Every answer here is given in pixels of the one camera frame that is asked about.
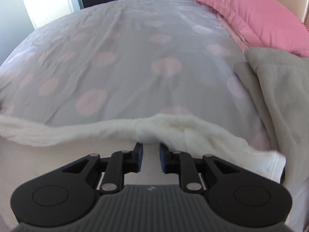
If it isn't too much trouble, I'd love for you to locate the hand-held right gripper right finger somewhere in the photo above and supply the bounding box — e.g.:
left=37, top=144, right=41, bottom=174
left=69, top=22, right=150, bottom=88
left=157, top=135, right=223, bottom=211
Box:
left=160, top=143, right=242, bottom=195

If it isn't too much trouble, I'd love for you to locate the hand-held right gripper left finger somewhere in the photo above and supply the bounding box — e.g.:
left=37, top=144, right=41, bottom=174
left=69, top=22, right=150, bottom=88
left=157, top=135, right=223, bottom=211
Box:
left=61, top=143, right=143, bottom=195

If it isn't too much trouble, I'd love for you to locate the white crinkled garment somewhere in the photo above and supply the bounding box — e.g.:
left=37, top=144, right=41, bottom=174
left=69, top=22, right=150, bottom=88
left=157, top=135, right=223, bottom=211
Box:
left=0, top=113, right=286, bottom=232

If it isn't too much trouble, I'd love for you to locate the polka dot bedsheet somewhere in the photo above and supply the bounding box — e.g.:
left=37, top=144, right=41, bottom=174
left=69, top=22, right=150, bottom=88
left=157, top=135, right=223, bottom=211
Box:
left=0, top=0, right=309, bottom=232

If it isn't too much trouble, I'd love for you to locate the folded grey fleece garment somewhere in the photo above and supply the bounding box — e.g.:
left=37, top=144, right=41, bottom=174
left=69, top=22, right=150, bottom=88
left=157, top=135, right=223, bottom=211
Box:
left=233, top=47, right=309, bottom=191

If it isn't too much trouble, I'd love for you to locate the pink pillow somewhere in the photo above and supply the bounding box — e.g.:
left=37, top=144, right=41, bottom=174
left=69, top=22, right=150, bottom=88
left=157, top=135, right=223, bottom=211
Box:
left=185, top=0, right=309, bottom=58

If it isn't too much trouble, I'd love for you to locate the white door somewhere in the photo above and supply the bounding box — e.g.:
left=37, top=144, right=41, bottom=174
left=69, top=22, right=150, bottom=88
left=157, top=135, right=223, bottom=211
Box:
left=18, top=0, right=75, bottom=29

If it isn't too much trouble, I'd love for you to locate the beige headboard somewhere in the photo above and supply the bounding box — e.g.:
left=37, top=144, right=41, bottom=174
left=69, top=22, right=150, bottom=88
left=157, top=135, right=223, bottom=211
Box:
left=241, top=0, right=309, bottom=29

